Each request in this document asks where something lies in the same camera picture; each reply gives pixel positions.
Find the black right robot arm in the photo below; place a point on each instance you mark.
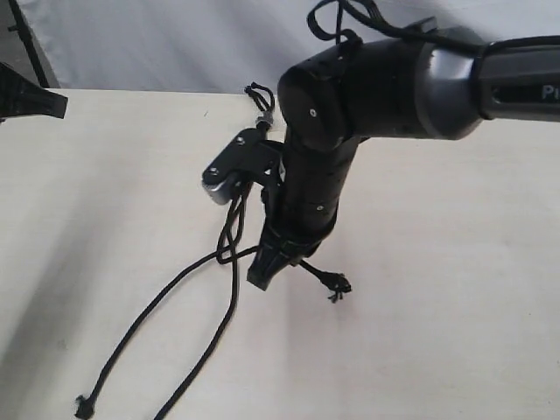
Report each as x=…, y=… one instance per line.
x=394, y=88

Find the white backdrop cloth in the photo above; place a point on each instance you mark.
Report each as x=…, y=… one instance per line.
x=219, y=46

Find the black stand pole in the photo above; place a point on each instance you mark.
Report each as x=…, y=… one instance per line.
x=24, y=33

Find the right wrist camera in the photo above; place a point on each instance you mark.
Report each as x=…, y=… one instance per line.
x=249, y=157

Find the clear tape piece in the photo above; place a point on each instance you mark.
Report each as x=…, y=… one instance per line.
x=265, y=121

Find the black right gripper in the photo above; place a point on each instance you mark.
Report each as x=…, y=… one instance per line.
x=305, y=209

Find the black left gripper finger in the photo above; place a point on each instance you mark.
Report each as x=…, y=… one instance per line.
x=20, y=97

